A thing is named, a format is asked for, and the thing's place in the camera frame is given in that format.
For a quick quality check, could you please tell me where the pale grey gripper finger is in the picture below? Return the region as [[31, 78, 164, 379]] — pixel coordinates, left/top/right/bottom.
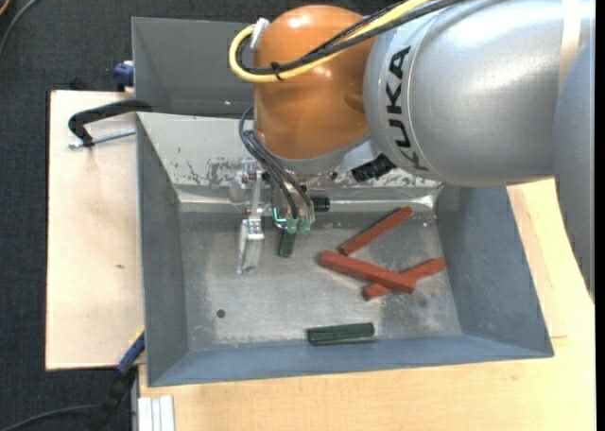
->
[[235, 218, 251, 275], [248, 216, 267, 272]]

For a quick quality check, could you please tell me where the dark green flat block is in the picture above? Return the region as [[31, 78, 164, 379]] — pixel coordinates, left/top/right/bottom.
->
[[277, 230, 298, 259], [306, 321, 376, 347]]

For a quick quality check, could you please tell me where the grey metal bin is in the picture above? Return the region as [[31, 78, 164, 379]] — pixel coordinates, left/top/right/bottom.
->
[[130, 16, 555, 388]]

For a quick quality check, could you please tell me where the red-brown flat block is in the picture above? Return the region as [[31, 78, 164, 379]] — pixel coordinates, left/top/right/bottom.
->
[[362, 257, 447, 301], [320, 250, 419, 296], [339, 205, 415, 258]]

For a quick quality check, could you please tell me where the pale wood flat board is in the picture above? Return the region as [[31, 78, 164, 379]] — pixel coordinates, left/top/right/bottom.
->
[[45, 90, 147, 371]]

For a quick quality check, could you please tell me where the black cylinder on white bracket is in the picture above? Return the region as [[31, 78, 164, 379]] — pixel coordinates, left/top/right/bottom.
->
[[339, 143, 397, 183]]

